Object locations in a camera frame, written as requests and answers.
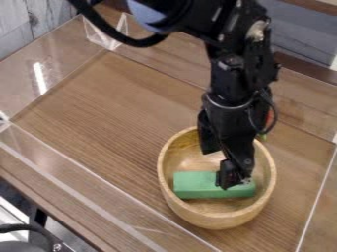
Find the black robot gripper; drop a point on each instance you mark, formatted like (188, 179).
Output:
(227, 127)

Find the green rectangular block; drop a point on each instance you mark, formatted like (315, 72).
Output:
(196, 185)

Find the brown wooden bowl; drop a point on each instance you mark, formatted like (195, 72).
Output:
(180, 155)

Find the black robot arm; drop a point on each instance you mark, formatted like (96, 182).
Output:
(232, 27)

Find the red plush strawberry toy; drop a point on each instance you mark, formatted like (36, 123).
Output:
(262, 137)

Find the clear acrylic corner bracket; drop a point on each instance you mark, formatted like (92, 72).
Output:
(99, 38)

